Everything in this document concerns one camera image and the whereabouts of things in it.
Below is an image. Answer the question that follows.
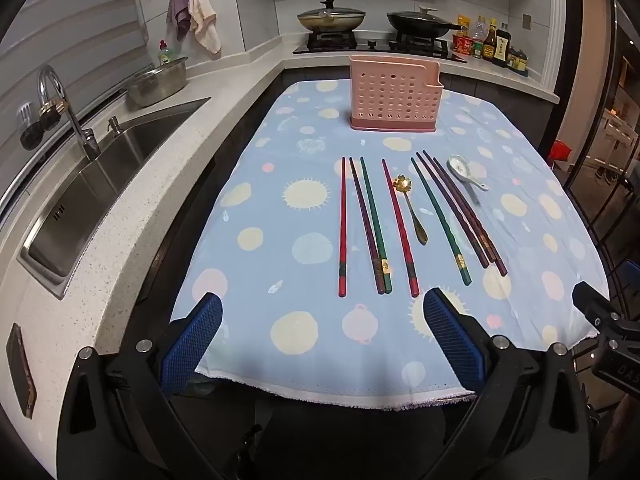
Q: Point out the glass lid grey knob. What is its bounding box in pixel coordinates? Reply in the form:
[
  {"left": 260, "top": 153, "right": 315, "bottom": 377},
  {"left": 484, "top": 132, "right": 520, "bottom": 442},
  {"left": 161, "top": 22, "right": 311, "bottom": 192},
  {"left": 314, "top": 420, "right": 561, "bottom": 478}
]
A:
[{"left": 389, "top": 6, "right": 448, "bottom": 24}]

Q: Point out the black wok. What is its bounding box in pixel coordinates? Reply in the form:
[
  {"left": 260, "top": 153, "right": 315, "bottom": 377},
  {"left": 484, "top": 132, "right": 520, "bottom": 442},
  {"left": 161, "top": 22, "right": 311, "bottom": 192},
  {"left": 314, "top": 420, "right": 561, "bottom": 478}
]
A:
[{"left": 386, "top": 12, "right": 468, "bottom": 40}]

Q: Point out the brown chopstick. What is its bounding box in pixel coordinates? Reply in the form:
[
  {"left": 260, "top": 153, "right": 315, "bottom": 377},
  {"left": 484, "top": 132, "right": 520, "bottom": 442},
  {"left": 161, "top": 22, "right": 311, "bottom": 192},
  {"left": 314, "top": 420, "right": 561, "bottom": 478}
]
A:
[
  {"left": 432, "top": 156, "right": 509, "bottom": 278},
  {"left": 422, "top": 149, "right": 501, "bottom": 263}
]

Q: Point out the beige wok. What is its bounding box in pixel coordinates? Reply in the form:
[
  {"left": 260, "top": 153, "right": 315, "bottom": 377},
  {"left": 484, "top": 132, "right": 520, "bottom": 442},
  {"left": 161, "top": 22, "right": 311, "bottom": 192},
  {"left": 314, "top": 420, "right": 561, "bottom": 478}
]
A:
[{"left": 297, "top": 10, "right": 367, "bottom": 34}]

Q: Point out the green chopstick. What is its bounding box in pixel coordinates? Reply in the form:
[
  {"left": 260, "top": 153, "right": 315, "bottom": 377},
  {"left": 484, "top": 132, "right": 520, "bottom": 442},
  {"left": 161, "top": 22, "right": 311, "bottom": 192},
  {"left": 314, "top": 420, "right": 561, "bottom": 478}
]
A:
[
  {"left": 410, "top": 157, "right": 473, "bottom": 287},
  {"left": 359, "top": 156, "right": 394, "bottom": 294}
]

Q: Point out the dark bottle white label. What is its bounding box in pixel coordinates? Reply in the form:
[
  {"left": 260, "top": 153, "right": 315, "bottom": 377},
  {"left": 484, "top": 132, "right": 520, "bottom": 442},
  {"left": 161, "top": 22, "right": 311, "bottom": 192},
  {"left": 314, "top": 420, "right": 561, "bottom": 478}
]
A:
[{"left": 494, "top": 22, "right": 513, "bottom": 67}]

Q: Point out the gold metal spoon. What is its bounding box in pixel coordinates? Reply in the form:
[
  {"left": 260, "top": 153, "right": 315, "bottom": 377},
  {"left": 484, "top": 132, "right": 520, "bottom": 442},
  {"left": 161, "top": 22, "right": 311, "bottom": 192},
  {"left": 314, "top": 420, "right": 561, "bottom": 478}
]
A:
[{"left": 392, "top": 175, "right": 429, "bottom": 247}]

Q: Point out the white stone kitchen counter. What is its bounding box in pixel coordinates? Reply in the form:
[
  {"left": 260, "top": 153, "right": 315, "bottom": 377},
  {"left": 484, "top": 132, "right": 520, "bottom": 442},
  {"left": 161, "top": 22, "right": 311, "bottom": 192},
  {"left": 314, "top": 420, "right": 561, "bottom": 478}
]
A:
[{"left": 0, "top": 35, "right": 561, "bottom": 466}]

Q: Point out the chrome faucet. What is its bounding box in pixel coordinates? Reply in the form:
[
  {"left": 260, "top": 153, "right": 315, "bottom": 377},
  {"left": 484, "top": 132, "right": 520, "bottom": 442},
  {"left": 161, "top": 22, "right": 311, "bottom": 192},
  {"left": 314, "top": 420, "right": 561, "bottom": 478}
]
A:
[{"left": 36, "top": 64, "right": 102, "bottom": 161}]

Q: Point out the stainless steel sink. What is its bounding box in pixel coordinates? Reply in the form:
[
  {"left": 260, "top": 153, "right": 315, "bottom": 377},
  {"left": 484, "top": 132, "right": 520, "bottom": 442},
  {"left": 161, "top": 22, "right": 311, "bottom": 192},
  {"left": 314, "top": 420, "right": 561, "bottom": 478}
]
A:
[{"left": 17, "top": 97, "right": 213, "bottom": 301}]

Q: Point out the purple hanging towel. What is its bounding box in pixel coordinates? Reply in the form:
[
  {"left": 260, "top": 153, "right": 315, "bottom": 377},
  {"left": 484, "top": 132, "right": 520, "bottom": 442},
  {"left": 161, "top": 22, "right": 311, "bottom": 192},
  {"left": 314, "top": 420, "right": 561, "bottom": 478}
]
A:
[{"left": 167, "top": 0, "right": 193, "bottom": 41}]

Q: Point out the black gas stove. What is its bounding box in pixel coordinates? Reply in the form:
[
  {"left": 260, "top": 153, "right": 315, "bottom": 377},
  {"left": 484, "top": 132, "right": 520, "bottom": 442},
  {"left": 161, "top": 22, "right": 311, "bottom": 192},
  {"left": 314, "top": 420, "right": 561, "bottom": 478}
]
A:
[{"left": 292, "top": 30, "right": 468, "bottom": 63}]

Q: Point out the white hanging towel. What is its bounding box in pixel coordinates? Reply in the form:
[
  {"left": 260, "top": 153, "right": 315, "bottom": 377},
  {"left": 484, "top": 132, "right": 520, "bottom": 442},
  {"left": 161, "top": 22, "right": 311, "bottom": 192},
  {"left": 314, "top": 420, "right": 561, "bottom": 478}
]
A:
[{"left": 182, "top": 0, "right": 222, "bottom": 58}]

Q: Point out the blue dotted tablecloth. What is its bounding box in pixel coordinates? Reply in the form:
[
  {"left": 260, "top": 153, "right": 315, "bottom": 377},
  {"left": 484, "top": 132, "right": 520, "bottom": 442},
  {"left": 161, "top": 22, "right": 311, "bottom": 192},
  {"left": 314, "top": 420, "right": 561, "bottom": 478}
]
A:
[{"left": 170, "top": 79, "right": 612, "bottom": 411}]

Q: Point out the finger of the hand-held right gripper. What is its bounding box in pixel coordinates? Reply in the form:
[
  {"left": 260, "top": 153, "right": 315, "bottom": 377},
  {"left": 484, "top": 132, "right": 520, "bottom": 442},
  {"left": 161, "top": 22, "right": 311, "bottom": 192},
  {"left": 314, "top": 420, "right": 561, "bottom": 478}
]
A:
[{"left": 571, "top": 281, "right": 626, "bottom": 333}]

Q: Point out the steel colander bowl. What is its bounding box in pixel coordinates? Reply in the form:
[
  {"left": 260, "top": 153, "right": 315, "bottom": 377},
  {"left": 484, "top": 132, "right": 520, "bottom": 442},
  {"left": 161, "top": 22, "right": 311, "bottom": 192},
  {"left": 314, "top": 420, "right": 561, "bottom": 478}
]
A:
[{"left": 125, "top": 56, "right": 190, "bottom": 109}]

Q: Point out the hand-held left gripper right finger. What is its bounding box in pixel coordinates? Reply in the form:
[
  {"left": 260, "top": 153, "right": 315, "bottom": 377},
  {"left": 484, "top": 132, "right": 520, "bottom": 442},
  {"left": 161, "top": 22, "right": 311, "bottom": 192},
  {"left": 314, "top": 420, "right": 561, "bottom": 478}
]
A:
[{"left": 423, "top": 287, "right": 594, "bottom": 480}]

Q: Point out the glass lid black knob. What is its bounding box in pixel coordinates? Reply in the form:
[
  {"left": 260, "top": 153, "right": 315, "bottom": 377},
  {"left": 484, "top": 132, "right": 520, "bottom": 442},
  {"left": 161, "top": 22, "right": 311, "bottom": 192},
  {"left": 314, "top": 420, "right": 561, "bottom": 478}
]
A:
[{"left": 298, "top": 0, "right": 366, "bottom": 21}]

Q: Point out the black dish brush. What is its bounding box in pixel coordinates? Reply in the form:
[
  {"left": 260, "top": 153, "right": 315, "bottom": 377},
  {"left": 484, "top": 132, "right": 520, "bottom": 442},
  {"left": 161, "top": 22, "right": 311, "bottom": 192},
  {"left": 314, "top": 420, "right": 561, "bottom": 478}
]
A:
[{"left": 39, "top": 100, "right": 65, "bottom": 132}]

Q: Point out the white ceramic spoon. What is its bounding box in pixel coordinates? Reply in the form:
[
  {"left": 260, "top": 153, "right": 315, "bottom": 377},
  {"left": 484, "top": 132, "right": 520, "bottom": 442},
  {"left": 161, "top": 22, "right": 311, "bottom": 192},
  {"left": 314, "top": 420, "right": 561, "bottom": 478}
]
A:
[{"left": 446, "top": 154, "right": 490, "bottom": 192}]

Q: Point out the black-framed glass door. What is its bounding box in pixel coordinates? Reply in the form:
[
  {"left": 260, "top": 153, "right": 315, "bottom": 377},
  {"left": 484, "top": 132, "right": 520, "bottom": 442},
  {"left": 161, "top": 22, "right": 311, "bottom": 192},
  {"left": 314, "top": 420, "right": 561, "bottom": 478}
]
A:
[{"left": 565, "top": 0, "right": 640, "bottom": 261}]

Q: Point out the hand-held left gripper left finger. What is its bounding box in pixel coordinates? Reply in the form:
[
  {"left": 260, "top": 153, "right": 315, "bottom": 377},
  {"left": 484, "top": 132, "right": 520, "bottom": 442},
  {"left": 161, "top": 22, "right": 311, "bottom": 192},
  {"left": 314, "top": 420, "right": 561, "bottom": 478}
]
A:
[{"left": 55, "top": 291, "right": 224, "bottom": 480}]

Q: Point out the brown phone case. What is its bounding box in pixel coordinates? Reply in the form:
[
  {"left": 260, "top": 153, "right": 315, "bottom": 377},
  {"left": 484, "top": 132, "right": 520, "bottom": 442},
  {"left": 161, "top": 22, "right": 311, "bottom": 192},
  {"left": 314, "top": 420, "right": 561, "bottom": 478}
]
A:
[{"left": 6, "top": 323, "right": 37, "bottom": 420}]

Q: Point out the pink perforated utensil holder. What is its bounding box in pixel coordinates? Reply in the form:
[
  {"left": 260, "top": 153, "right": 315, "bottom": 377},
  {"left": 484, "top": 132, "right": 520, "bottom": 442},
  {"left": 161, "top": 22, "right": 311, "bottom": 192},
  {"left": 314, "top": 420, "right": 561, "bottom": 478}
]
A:
[{"left": 348, "top": 55, "right": 445, "bottom": 133}]

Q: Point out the striped window blind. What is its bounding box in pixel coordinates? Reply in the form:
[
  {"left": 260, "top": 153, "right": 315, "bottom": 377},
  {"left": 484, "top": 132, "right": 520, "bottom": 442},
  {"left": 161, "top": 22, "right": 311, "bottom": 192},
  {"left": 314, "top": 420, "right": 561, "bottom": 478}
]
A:
[{"left": 0, "top": 0, "right": 151, "bottom": 106}]

